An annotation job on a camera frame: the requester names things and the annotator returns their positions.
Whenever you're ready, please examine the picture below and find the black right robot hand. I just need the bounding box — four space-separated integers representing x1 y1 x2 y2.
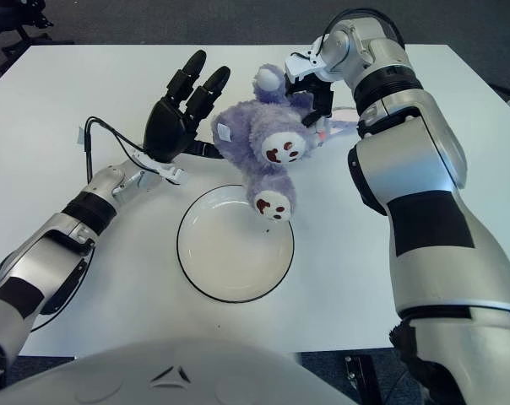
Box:
286 74 336 127

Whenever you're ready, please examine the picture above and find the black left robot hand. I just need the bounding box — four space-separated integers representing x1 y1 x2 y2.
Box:
143 49 233 165

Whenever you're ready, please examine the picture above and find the purple plush bunny doll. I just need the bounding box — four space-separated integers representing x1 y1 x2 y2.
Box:
212 62 360 223

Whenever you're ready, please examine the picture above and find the white plate with black rim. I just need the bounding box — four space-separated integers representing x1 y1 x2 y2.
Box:
176 184 295 304

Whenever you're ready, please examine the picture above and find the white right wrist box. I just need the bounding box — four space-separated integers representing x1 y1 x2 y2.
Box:
284 49 328 82

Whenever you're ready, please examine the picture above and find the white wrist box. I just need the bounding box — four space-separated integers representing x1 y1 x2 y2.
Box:
284 49 328 82
127 147 189 186

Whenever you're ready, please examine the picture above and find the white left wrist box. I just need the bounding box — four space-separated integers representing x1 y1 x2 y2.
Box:
127 147 189 186

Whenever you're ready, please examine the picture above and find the black office chair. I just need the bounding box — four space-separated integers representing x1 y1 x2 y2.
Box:
0 0 74 71

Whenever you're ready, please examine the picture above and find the grey robot torso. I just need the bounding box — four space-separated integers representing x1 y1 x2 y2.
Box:
0 336 357 405

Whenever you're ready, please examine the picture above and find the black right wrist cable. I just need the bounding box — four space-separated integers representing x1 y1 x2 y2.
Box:
322 6 406 54

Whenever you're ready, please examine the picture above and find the thin black elbow cable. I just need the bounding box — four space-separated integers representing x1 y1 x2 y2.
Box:
30 252 91 333

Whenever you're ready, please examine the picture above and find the black bracket under table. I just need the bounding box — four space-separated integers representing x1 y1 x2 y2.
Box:
345 356 381 405

